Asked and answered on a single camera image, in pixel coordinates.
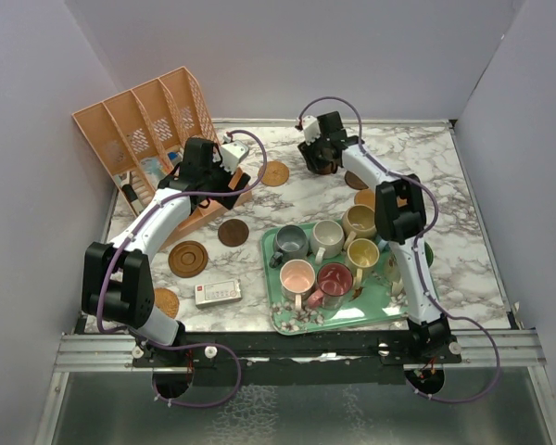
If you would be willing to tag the cream ceramic mug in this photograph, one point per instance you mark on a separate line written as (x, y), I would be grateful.
(326, 240)

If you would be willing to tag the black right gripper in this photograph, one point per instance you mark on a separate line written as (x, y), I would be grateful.
(307, 151)

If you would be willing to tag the woven coaster near base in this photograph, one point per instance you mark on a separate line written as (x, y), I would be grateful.
(167, 301)

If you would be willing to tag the orange plastic file organizer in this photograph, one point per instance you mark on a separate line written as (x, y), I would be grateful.
(134, 132)

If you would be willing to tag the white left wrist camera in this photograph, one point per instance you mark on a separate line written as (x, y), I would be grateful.
(232, 154)

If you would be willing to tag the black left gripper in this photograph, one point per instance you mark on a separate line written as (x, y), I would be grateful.
(241, 181)

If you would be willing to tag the green floral mug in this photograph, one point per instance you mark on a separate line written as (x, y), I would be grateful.
(392, 272)

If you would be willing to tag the light wooden coaster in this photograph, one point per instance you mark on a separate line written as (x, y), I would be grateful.
(365, 197)

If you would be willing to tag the tan ceramic mug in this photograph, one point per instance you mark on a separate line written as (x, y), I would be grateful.
(358, 222)

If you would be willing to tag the dark walnut wooden coaster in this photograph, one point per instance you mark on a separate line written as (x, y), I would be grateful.
(353, 181)

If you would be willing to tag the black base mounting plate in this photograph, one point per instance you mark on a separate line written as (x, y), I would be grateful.
(241, 359)

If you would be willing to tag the green floral tray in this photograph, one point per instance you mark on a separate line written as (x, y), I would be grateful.
(380, 300)

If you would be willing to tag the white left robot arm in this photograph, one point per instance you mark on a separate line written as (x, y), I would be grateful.
(117, 282)

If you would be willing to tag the white small card box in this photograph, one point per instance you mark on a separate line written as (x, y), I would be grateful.
(222, 292)

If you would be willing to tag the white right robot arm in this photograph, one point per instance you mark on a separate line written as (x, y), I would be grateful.
(400, 217)

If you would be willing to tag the pink ceramic mug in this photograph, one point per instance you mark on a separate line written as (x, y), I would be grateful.
(297, 278)

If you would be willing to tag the grey ceramic mug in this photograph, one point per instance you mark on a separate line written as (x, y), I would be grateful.
(289, 243)

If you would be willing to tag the yellow ceramic mug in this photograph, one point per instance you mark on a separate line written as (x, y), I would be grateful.
(361, 257)

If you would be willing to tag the red ceramic mug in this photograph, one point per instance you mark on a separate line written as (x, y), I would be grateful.
(334, 284)

